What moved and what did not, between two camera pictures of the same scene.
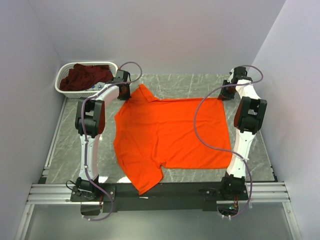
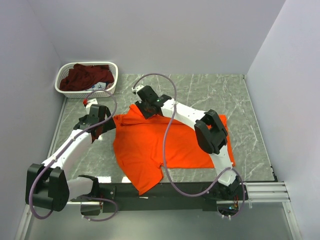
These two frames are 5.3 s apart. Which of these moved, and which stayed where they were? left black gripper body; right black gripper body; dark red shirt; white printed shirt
Moved: right black gripper body; left black gripper body
Stayed: white printed shirt; dark red shirt
